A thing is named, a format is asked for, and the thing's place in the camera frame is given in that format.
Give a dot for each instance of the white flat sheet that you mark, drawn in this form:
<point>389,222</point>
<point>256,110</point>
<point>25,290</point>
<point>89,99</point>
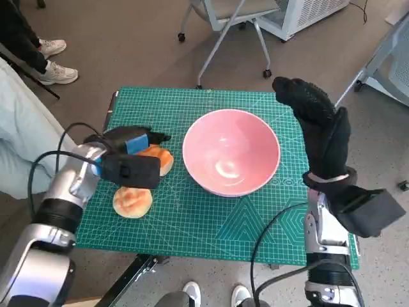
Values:
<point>399,16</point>

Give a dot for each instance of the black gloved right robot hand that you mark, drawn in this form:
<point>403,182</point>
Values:
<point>322,134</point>

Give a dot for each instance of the white shoe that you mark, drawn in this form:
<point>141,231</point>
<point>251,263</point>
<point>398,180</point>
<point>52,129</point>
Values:
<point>240,294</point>
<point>192,292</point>

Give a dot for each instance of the small black floor caster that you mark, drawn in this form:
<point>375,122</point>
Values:
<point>404,186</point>

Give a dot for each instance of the pink bowl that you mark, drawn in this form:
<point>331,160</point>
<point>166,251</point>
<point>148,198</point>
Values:
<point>230,144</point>

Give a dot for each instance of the tan wooden board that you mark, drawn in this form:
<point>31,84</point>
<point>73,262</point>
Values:
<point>84,302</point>

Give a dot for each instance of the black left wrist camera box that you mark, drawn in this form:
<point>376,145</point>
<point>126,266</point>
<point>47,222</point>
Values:
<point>134,172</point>

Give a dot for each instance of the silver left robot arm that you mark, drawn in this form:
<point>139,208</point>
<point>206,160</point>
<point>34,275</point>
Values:
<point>64,179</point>

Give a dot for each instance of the white mesh chair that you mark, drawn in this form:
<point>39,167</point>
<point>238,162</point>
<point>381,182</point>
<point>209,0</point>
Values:
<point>393,64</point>

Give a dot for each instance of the round toy bread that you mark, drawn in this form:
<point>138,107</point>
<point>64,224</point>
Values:
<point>132,203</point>

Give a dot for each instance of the long striped toy bread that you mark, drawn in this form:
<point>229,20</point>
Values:
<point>164,160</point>

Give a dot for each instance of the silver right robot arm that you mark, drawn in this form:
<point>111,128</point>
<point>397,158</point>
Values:
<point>329,230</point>

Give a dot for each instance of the small grey table clip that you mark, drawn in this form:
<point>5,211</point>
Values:
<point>274,266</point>

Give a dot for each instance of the seated person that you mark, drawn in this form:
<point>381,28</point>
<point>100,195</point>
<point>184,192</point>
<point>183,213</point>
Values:
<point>25,128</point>

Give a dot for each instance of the white perforated cabinet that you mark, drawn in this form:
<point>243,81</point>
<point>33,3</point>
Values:
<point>313,12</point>

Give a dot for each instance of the green cutting mat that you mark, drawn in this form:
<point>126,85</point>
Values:
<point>191,217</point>

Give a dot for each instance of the black slanted stand leg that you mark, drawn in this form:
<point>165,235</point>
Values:
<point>48,89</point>

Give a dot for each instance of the standing person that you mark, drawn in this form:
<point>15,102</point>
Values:
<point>19,35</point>

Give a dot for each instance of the grey wheeled office chair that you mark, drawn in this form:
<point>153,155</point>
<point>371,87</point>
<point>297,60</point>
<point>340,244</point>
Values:
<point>230,12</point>

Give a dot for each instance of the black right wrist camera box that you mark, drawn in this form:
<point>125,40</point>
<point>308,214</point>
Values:
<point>367,214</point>

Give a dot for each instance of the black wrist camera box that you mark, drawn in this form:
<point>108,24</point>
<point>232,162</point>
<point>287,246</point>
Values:
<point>367,214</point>
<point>134,172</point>

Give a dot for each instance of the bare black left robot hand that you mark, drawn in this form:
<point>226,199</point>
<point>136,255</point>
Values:
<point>134,139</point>

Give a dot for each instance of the black folding table brace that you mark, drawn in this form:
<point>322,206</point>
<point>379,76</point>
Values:
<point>128,281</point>

